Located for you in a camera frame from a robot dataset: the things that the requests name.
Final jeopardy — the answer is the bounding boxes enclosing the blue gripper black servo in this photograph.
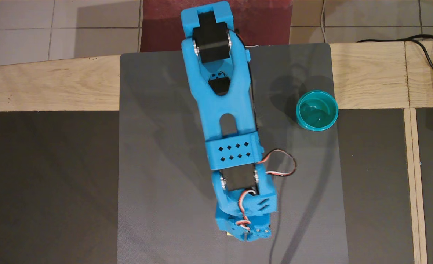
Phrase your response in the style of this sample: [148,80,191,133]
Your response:
[215,210,272,242]

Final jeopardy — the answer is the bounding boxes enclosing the thin white cable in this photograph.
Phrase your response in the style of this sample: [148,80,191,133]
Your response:
[321,0,329,43]

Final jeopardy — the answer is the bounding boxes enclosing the grey rubber mat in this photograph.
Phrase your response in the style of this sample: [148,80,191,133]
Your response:
[117,43,349,264]

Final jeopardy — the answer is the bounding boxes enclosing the black power cable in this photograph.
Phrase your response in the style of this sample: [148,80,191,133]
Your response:
[356,34,433,264]

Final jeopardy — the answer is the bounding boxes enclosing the teal plastic cup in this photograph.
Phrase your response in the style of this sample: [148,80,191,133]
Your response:
[296,90,339,132]

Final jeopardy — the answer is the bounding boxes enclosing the red white black servo wire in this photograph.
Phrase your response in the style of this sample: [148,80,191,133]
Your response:
[257,148,298,177]
[238,188,258,232]

